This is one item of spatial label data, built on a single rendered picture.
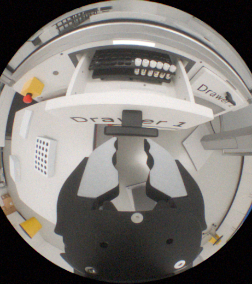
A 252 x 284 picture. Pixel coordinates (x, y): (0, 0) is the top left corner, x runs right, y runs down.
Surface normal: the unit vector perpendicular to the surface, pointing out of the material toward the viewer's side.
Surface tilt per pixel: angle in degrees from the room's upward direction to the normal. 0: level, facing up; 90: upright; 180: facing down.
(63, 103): 0
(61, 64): 90
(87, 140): 0
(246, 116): 90
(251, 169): 90
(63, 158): 0
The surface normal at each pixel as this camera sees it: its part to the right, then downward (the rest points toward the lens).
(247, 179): -1.00, -0.08
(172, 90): 0.02, -0.07
